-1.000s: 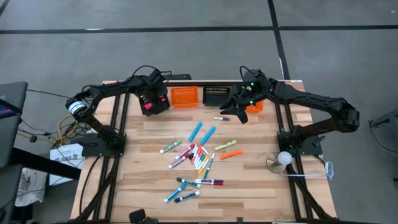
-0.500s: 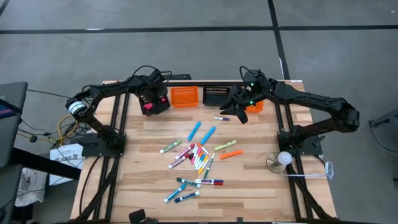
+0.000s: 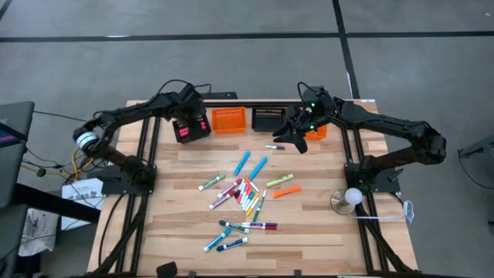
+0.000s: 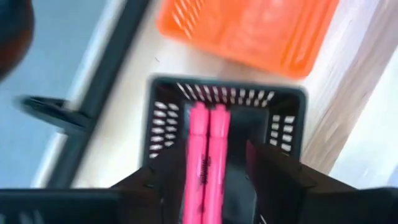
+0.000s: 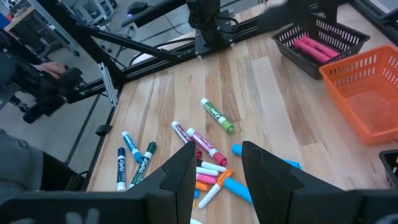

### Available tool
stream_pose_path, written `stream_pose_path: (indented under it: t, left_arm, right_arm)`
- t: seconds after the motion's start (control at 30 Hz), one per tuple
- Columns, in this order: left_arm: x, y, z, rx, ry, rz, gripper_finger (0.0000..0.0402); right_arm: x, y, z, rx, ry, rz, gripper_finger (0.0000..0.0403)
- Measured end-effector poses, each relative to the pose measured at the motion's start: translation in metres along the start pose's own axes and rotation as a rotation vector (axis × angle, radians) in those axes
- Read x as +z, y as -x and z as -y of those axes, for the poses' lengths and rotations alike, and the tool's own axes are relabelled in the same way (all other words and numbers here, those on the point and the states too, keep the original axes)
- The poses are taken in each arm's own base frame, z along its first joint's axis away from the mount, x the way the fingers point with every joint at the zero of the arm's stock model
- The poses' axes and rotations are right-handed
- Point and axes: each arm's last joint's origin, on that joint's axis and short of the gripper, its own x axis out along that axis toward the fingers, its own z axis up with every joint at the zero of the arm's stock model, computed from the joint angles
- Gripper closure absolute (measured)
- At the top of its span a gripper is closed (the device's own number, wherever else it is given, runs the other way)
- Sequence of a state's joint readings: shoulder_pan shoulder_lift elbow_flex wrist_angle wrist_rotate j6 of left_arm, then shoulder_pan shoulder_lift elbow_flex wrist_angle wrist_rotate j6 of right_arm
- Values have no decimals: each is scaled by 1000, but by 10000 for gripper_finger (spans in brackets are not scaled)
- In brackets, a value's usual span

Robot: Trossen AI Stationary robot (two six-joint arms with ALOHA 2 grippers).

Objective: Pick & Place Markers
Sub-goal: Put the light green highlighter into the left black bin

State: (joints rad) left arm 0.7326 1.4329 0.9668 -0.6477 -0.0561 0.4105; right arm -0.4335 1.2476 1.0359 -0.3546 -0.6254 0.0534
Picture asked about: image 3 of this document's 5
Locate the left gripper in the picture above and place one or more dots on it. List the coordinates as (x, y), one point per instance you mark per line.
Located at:
(189, 104)

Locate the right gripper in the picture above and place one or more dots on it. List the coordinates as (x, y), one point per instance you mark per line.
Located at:
(312, 112)

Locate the pink Sharpie highlighter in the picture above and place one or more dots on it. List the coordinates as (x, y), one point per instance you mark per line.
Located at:
(202, 124)

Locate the yellow-green highlighter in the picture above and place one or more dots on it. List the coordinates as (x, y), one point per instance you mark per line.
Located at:
(279, 180)

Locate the blue Sharpie highlighter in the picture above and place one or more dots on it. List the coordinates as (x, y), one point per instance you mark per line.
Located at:
(258, 168)
(242, 163)

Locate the orange highlighter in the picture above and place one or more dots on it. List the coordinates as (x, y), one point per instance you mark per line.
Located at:
(286, 192)

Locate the Expo marker light green cap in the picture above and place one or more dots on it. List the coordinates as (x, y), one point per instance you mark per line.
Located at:
(211, 182)

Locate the thin orange marker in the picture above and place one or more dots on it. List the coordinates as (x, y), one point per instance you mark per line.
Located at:
(249, 190)
(252, 186)

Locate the Expo marker magenta cap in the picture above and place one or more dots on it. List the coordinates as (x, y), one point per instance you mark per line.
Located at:
(229, 188)

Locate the Expo marker dark blue cap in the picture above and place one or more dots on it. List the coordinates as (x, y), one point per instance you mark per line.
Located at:
(232, 244)

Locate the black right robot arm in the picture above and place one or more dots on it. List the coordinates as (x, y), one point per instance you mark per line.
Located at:
(386, 123)

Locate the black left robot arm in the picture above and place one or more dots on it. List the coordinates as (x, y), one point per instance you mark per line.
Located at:
(127, 112)

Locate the black plastic basket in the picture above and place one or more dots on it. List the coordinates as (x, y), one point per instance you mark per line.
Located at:
(195, 140)
(266, 123)

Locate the thin purple marker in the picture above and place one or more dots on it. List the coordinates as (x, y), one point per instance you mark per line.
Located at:
(275, 147)

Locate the orange plastic basket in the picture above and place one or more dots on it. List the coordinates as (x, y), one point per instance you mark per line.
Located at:
(229, 121)
(318, 134)

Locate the black rectangular box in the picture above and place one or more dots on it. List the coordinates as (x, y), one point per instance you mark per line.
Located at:
(220, 95)

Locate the thin pink marker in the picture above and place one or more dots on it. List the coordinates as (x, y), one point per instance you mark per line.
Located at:
(242, 195)

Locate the thin black marker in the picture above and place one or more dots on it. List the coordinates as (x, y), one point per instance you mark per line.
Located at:
(237, 194)

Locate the thin yellow marker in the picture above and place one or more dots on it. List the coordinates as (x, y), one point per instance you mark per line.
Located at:
(252, 207)

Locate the brass lamp with white bulb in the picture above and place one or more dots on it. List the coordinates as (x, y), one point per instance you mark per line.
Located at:
(353, 196)

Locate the thin dark blue marker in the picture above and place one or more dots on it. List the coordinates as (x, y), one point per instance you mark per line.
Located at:
(266, 224)

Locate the thin red marker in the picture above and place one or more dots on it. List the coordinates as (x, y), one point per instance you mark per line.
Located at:
(268, 228)

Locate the white printed paper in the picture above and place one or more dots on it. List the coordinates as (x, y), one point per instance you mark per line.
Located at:
(83, 195)

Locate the small black object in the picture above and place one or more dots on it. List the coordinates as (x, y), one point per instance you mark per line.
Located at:
(166, 269)

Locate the black desk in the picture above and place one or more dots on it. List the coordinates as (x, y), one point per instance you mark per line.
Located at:
(17, 116)

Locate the grey chair base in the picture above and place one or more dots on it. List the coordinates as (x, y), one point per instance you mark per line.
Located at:
(480, 146)

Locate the white bag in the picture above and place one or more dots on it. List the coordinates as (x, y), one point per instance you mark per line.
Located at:
(38, 231)

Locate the black bracket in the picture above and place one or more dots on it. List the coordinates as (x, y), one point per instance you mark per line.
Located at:
(297, 273)
(191, 274)

